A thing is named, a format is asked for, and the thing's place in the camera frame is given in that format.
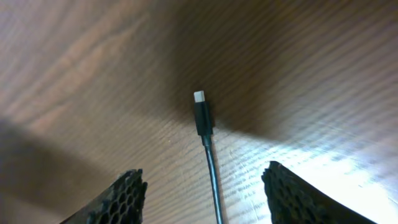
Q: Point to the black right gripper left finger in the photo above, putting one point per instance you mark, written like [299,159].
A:
[122,202]

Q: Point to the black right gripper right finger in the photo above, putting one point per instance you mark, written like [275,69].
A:
[292,200]

